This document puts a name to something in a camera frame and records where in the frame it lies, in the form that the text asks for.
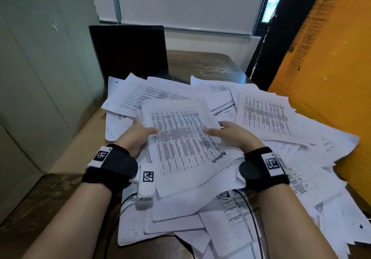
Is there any person's left hand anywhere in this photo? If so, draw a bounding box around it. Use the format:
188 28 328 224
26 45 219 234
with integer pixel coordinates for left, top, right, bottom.
114 117 159 158

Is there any person's right hand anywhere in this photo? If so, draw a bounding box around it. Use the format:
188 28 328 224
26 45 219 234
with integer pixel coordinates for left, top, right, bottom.
204 120 265 154

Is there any pile of printed papers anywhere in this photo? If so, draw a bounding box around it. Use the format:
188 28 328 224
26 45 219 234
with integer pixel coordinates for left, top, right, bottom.
101 73 371 259

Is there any aligned stack of printed sheets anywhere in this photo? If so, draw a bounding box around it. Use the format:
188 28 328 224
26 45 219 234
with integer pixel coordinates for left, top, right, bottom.
141 98 245 198

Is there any person's right forearm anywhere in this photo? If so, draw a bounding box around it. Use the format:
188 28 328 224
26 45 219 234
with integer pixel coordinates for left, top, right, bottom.
259 185 338 259

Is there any person's left forearm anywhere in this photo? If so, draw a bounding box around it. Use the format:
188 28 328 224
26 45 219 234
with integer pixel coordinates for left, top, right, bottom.
22 182 112 259

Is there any black laptop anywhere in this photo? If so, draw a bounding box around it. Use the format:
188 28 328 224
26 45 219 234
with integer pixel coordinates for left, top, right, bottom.
88 25 189 84

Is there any orange cardboard panel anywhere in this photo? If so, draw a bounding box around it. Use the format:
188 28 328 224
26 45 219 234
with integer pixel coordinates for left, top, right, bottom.
268 0 371 207

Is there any beige cardboard panel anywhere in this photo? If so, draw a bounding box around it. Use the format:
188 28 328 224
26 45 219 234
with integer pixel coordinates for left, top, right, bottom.
0 0 106 225

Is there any black left wrist strap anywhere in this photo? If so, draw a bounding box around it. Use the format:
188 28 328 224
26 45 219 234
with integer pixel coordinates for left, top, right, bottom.
82 143 139 193

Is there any black wrist strap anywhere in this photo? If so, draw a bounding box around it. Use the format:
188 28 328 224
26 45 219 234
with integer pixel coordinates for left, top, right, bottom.
239 147 290 193
82 143 139 193

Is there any black right wrist strap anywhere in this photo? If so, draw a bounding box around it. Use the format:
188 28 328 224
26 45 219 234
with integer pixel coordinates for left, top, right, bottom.
239 147 290 193

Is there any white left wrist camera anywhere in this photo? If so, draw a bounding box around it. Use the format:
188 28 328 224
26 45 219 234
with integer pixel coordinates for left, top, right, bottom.
136 163 157 210

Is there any black right camera cable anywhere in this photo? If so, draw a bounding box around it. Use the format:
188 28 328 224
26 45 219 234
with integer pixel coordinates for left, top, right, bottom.
233 189 264 259

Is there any black camera cable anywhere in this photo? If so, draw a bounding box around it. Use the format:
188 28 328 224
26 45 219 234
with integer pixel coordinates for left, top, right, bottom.
103 192 138 259
233 189 264 259

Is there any black left camera cable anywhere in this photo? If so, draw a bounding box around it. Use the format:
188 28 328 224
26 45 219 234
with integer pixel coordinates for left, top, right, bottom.
103 192 138 259

